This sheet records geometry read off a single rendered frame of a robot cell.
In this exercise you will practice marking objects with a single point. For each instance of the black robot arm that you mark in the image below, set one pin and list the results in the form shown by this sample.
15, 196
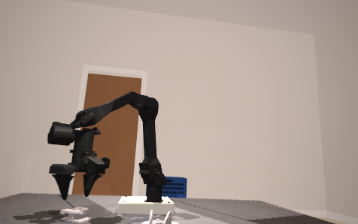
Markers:
150, 168

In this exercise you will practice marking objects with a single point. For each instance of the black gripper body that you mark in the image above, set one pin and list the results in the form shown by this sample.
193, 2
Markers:
74, 166

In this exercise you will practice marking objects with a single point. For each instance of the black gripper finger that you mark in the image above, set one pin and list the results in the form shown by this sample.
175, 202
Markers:
89, 180
63, 183

